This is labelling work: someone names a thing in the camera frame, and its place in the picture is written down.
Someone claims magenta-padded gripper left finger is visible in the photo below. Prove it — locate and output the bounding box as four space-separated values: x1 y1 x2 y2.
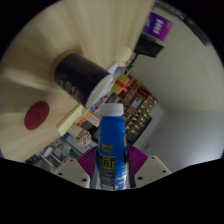
54 145 99 189

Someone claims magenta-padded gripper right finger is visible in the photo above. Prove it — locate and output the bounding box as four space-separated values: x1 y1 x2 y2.
125 144 173 189

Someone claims blue drink bottle white cap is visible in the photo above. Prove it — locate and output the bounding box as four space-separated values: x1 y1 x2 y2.
97 102 130 192

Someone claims flower bouquet in white pot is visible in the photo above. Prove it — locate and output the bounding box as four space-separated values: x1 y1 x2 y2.
75 129 93 148

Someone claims beige book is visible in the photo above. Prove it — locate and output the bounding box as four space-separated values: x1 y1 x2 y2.
55 103 88 137

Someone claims pink card box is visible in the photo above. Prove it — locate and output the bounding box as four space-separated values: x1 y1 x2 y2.
87 111 102 128

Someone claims wooden shelf unit with trophies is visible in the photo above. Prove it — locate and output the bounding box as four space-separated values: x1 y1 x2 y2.
114 76 159 145

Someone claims flat round red coaster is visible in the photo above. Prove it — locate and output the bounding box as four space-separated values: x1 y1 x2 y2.
23 101 51 131

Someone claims yellow gift box red ribbon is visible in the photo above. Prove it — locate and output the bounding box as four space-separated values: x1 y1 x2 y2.
111 73 132 96

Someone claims black mug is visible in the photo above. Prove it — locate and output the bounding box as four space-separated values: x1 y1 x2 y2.
53 52 115 108

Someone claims pale yellow notepad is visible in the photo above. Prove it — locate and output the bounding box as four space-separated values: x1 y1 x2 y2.
118 46 134 68

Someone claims purple sign board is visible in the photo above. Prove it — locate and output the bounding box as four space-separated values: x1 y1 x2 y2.
143 11 174 42

